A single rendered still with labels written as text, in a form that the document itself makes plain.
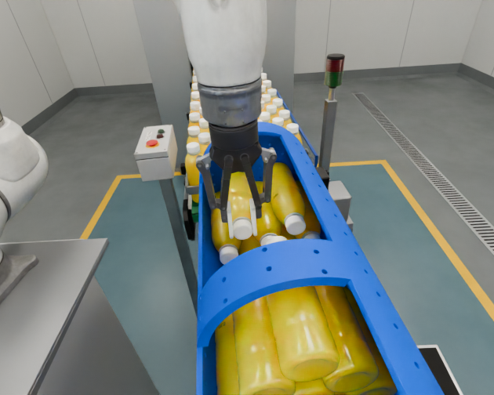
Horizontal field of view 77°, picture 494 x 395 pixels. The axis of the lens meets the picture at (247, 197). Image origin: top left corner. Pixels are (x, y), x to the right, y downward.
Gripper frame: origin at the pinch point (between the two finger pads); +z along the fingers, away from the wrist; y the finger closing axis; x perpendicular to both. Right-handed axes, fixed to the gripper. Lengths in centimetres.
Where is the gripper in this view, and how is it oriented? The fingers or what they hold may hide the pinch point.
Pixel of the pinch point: (241, 219)
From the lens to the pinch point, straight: 58.5
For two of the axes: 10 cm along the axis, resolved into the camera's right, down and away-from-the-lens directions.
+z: 0.6, 8.0, 6.0
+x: -1.1, -5.9, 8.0
